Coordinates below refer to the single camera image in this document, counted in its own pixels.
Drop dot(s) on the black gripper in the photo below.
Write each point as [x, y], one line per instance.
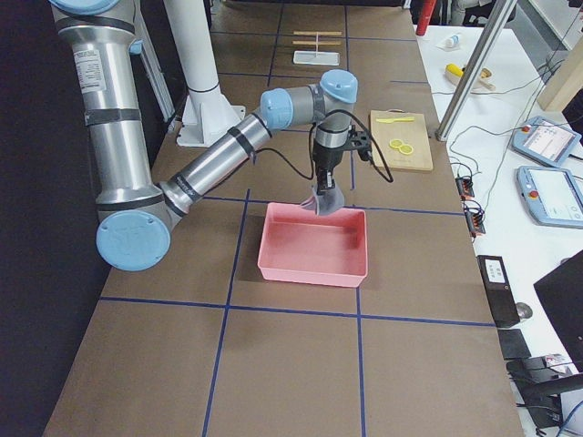
[329, 159]

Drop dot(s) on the grey cleaning cloth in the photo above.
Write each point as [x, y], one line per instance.
[325, 203]

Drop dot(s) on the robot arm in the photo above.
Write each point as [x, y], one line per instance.
[136, 214]

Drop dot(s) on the wooden cutting board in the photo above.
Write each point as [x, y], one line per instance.
[403, 140]

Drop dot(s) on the lemon slice near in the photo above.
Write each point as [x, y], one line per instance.
[406, 149]

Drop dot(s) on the yellow plastic knife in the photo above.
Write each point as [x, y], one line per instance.
[391, 120]

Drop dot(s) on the pink plastic bin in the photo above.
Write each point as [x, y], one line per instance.
[299, 246]

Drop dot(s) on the wooden rack bar lower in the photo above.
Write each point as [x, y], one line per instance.
[316, 43]

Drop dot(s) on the wooden rack bar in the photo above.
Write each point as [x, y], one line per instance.
[316, 43]
[317, 33]

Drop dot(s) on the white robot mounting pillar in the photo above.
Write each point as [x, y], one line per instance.
[207, 113]

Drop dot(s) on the wooden rack bar upper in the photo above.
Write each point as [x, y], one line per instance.
[317, 33]

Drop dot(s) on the orange connector block upper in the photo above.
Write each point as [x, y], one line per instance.
[465, 187]

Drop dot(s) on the orange connector block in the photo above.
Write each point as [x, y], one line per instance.
[465, 187]
[474, 217]

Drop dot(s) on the orange connector block lower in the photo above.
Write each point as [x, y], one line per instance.
[474, 217]

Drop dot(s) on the white small bottle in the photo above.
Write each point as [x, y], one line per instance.
[451, 43]

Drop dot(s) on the red cylinder bottle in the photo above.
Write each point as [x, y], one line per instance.
[425, 15]

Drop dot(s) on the upper teach pendant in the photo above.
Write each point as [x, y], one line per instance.
[546, 142]

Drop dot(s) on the teach pendant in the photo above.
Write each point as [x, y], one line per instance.
[546, 142]
[551, 196]

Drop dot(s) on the black power box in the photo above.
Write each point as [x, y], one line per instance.
[498, 292]

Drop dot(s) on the lower teach pendant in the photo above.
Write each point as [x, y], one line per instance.
[551, 196]

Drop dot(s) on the black monitor corner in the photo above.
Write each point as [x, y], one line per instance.
[560, 295]

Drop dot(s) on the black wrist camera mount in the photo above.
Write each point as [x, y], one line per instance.
[361, 143]

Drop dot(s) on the aluminium frame post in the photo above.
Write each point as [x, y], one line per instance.
[500, 13]

